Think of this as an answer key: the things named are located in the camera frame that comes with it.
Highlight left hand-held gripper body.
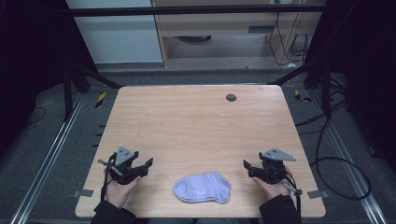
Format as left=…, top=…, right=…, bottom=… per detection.
left=106, top=146, right=142, bottom=186

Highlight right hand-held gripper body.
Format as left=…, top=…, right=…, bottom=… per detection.
left=259, top=147, right=297, bottom=185

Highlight person's right hand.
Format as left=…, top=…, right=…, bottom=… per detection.
left=252, top=166, right=294, bottom=201

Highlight person's left hand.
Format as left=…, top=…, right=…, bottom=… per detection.
left=105, top=176, right=142, bottom=210

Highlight yellow black striped tape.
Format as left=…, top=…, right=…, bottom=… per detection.
left=293, top=89, right=312, bottom=104
left=94, top=91, right=107, bottom=109

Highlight black metal stand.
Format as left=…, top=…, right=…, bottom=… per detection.
left=62, top=61, right=124, bottom=123
left=267, top=60, right=333, bottom=119

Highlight white cabinet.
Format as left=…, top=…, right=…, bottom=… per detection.
left=65, top=0, right=164, bottom=65

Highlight black curtain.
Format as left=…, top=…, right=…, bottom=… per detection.
left=0, top=0, right=99, bottom=157
left=306, top=0, right=396, bottom=175

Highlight light wooden desk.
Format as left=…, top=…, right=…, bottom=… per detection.
left=151, top=0, right=326, bottom=69

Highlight left hand-held gripper cable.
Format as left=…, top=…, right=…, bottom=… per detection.
left=97, top=159, right=114, bottom=203

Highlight hand-held gripper cable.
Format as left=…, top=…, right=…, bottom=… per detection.
left=97, top=159, right=114, bottom=203
left=280, top=173, right=304, bottom=220

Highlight right hand-held gripper cable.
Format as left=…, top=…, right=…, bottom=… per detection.
left=280, top=173, right=304, bottom=220

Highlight black floor cables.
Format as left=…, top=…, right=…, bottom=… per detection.
left=293, top=73, right=354, bottom=136

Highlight aluminium floor rail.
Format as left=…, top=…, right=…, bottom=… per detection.
left=310, top=88, right=389, bottom=224
left=8, top=92, right=87, bottom=224

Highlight black looped floor cable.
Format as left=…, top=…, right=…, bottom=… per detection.
left=310, top=117, right=373, bottom=202

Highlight thin black floor cable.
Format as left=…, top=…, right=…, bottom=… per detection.
left=22, top=106, right=47, bottom=127

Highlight black hanging cables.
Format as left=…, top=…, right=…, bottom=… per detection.
left=268, top=11, right=310, bottom=67

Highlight black horizontal frame bar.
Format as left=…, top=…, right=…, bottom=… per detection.
left=68, top=4, right=327, bottom=18

